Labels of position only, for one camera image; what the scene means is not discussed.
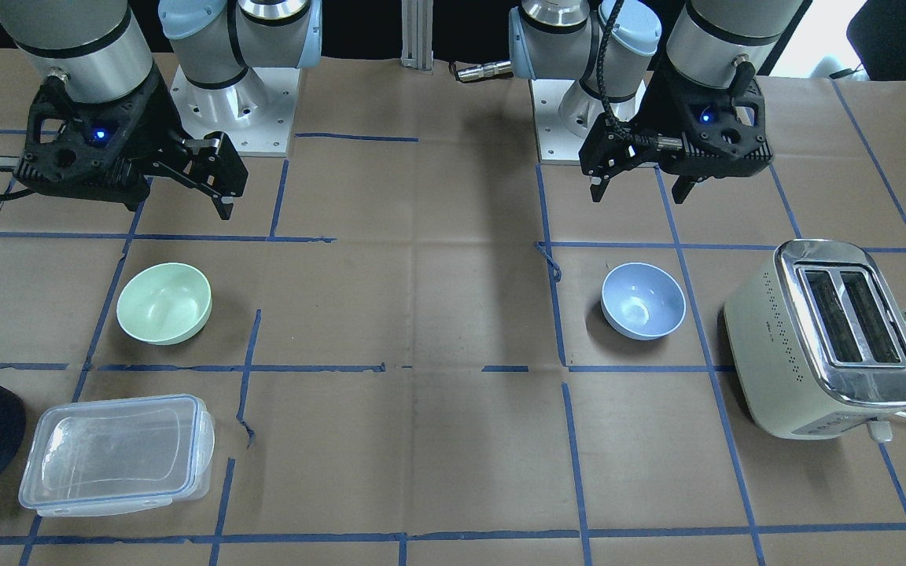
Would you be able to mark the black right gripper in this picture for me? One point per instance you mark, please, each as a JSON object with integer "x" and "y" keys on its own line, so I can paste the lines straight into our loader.
{"x": 156, "y": 112}

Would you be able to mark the green bowl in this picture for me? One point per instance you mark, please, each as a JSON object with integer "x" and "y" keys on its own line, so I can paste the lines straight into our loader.
{"x": 165, "y": 304}

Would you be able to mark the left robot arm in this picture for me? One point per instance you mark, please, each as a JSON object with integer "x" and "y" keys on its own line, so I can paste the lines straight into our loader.
{"x": 614, "y": 47}

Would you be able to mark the clear plastic lidded container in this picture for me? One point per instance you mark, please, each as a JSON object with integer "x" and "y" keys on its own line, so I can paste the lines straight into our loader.
{"x": 108, "y": 457}

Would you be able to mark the blue bowl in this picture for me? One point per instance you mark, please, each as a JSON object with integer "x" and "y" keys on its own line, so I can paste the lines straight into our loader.
{"x": 642, "y": 302}

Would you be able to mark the aluminium frame post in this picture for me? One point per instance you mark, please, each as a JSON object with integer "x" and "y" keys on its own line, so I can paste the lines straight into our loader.
{"x": 416, "y": 35}

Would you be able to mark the silver metal connector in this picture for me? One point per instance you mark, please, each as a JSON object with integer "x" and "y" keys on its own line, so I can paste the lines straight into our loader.
{"x": 479, "y": 72}

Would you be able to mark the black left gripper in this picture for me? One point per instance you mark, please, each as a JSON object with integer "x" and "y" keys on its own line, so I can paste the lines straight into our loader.
{"x": 655, "y": 110}

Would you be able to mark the cream chrome toaster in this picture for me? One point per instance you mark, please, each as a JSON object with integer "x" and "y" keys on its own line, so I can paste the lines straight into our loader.
{"x": 818, "y": 342}

